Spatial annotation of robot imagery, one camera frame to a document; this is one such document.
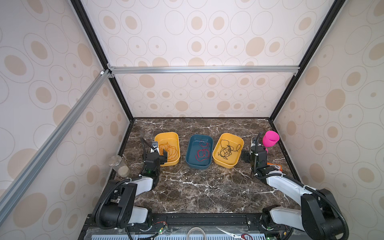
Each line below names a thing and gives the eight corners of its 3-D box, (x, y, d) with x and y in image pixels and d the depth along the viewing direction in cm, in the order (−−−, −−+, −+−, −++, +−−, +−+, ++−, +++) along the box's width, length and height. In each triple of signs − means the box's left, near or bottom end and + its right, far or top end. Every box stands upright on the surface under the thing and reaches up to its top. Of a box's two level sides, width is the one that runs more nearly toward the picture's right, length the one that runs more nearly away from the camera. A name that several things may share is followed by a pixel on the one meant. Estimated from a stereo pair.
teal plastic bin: (186, 169, 95) (185, 164, 90) (187, 139, 110) (186, 134, 105) (214, 169, 95) (215, 164, 90) (211, 139, 110) (212, 134, 105)
